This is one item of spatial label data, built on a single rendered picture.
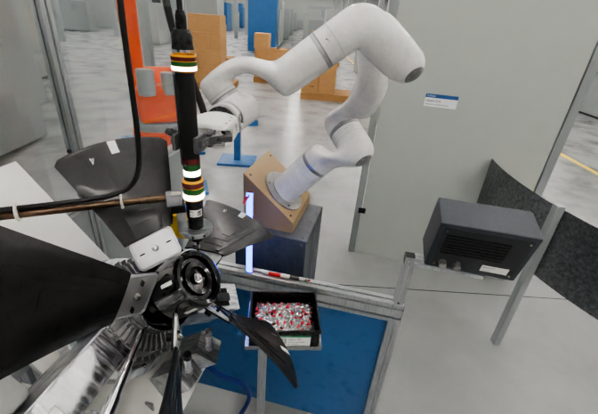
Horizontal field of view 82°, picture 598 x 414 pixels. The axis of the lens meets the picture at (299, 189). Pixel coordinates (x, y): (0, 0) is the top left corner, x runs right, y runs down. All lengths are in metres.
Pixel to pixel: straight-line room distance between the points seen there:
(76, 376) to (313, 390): 1.13
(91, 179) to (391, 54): 0.73
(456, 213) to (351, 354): 0.72
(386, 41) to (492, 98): 1.66
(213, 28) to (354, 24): 7.87
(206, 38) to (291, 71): 7.89
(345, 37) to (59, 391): 0.86
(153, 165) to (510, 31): 2.12
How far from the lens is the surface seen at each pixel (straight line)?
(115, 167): 0.83
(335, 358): 1.52
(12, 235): 0.61
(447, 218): 1.04
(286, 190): 1.35
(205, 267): 0.76
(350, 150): 1.20
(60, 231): 0.97
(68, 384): 0.76
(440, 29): 2.39
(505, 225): 1.09
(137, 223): 0.79
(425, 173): 2.58
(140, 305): 0.75
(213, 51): 8.70
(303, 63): 0.84
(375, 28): 0.88
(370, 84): 1.06
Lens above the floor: 1.70
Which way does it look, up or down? 27 degrees down
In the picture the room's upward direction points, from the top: 5 degrees clockwise
